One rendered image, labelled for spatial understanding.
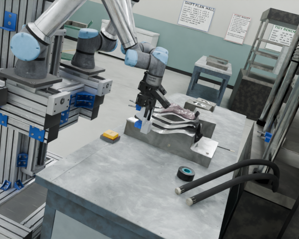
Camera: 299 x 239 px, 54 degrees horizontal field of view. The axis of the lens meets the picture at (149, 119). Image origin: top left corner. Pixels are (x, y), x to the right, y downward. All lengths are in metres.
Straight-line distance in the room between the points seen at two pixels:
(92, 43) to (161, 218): 1.18
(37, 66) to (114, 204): 0.75
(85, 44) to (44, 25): 0.60
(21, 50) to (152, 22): 7.78
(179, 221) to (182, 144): 0.54
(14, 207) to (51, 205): 0.75
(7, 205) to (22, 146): 0.36
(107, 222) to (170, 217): 0.23
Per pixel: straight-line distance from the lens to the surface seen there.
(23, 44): 1.32
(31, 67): 1.48
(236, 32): 8.69
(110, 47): 1.98
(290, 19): 6.00
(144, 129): 1.45
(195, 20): 8.74
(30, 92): 1.49
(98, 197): 1.12
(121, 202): 1.12
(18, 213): 1.93
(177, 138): 1.55
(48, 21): 1.32
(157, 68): 1.36
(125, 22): 1.45
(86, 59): 1.89
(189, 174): 1.36
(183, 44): 8.80
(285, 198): 1.69
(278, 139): 1.61
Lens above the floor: 1.47
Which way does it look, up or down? 20 degrees down
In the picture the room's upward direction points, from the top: 15 degrees clockwise
